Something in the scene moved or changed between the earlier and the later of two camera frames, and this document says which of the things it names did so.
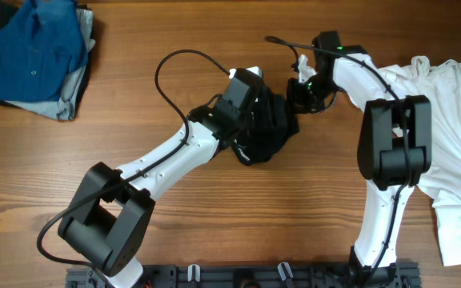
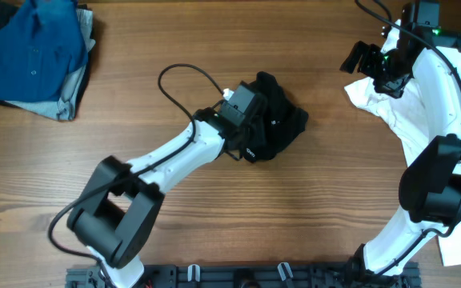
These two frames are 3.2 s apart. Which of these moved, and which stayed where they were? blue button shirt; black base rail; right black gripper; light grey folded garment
Moved: right black gripper
Stayed: light grey folded garment; blue button shirt; black base rail
